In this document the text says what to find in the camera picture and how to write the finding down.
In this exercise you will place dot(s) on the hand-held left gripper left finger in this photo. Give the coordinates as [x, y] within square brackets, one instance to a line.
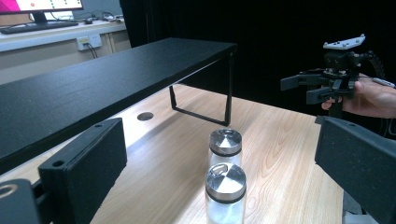
[84, 168]

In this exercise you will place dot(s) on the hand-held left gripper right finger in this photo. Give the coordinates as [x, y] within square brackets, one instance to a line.
[361, 161]

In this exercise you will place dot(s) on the black desk shelf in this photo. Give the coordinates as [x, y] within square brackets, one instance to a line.
[93, 84]

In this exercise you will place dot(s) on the glass jar with metal lid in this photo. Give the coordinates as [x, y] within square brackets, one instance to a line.
[225, 189]
[225, 143]

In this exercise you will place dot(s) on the black curtain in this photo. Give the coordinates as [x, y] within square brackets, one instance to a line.
[274, 31]

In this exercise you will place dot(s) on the beige office desk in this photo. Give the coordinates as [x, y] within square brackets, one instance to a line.
[46, 59]

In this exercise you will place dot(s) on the black keyboard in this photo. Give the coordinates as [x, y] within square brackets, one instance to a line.
[37, 27]

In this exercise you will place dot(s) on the computer monitor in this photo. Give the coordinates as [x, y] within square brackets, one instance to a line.
[37, 4]

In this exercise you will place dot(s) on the white wall socket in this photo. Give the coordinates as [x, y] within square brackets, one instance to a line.
[89, 41]

